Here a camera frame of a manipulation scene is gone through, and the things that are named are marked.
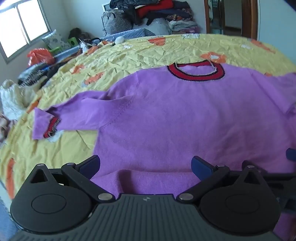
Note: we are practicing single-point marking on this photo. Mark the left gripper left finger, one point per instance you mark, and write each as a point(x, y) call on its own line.
point(79, 176)

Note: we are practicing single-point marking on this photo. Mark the purple sweater red collar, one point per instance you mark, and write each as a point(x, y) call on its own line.
point(151, 124)

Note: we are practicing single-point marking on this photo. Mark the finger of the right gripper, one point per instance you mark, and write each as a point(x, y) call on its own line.
point(291, 154)

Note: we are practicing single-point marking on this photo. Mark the wooden door frame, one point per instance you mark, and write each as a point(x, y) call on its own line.
point(232, 18)

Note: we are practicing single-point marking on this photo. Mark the yellow floral bed sheet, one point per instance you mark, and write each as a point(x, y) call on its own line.
point(101, 68)

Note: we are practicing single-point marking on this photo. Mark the checkered houndstooth bag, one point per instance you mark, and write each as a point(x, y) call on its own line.
point(114, 21)

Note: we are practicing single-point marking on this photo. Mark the white plastic bag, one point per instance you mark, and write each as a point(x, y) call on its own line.
point(158, 26)

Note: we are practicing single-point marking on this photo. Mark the pile of clothes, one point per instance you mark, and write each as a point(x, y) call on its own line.
point(178, 14)

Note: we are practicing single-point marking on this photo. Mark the orange plastic bag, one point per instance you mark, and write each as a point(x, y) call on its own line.
point(40, 55)

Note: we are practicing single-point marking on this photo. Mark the white quilted jacket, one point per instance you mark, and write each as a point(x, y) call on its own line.
point(13, 97)

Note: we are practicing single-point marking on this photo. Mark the patterned white pillow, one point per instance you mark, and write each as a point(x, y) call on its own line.
point(55, 40)

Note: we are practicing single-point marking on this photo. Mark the dark patterned clothes heap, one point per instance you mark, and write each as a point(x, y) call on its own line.
point(35, 72)

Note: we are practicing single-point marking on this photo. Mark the window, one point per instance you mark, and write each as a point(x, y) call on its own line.
point(22, 24)

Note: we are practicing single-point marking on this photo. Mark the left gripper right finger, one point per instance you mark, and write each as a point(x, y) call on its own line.
point(210, 176)

